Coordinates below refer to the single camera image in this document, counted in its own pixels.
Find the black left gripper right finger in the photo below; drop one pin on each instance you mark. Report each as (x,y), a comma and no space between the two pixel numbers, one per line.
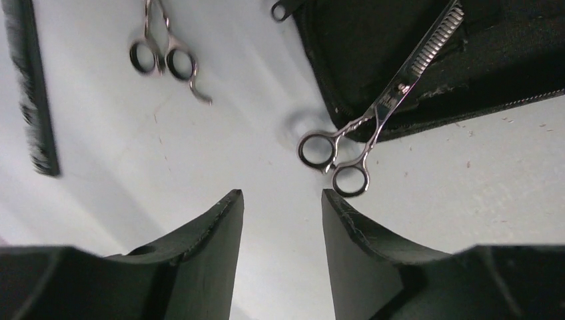
(378,274)

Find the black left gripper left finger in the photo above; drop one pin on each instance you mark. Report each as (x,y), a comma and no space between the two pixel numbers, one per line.
(188,273)

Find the silver thinning shears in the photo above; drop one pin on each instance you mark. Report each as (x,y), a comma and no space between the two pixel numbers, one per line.
(405,79)

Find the silver hair scissors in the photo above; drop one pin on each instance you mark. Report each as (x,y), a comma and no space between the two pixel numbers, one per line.
(164,60)

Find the black hair comb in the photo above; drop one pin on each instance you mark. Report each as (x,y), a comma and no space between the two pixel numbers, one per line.
(25,54)

